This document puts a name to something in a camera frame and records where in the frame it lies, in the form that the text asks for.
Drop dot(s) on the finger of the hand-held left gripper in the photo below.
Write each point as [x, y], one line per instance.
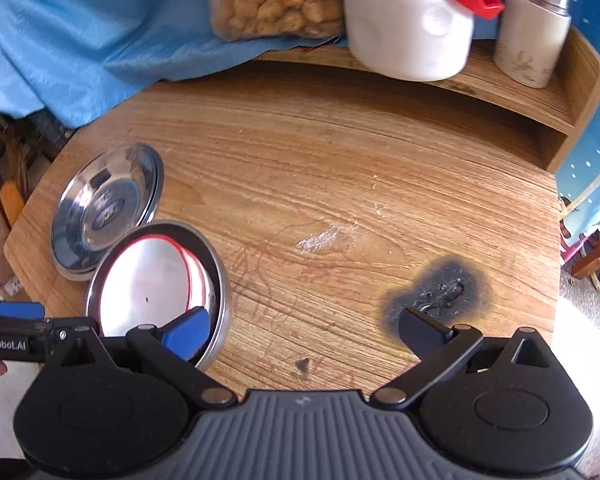
[15, 310]
[55, 327]

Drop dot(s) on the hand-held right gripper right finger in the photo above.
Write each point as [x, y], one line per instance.
[420, 332]

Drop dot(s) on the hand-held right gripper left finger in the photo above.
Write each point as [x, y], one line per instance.
[187, 332]

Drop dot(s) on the plain steel bowl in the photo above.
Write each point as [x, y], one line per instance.
[223, 305]

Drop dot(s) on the small stainless steel bowl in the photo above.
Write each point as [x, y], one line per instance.
[75, 271]

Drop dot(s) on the steel plate with oval sticker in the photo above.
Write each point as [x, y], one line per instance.
[105, 200]

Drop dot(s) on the pink shoe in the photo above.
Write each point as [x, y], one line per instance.
[572, 242]

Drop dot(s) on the black plastic crate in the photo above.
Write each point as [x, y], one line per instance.
[50, 132]

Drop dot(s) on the wooden stool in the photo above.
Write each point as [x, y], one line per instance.
[597, 257]

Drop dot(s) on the wooden desk shelf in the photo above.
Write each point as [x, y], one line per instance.
[530, 105]

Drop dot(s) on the blue dotted cloth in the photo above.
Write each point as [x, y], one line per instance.
[595, 125]

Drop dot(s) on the light blue cloth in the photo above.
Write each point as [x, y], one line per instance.
[105, 25]

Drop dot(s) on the white plastic jug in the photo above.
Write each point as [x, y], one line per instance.
[405, 30]

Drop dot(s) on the white steel canister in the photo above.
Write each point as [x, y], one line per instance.
[530, 35]

